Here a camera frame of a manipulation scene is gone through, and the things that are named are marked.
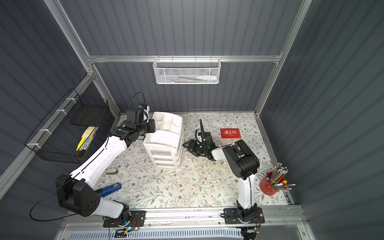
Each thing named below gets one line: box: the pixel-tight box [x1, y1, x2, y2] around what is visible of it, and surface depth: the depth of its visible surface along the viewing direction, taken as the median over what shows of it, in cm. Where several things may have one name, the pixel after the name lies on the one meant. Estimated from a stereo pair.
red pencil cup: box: [259, 162, 296, 196], surface depth 75 cm
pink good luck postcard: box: [222, 139, 236, 146], surface depth 107 cm
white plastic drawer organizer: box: [143, 111, 184, 169], surface depth 82 cm
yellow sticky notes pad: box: [79, 126, 95, 143], surface depth 75 cm
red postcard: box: [220, 128, 242, 139], surface depth 110 cm
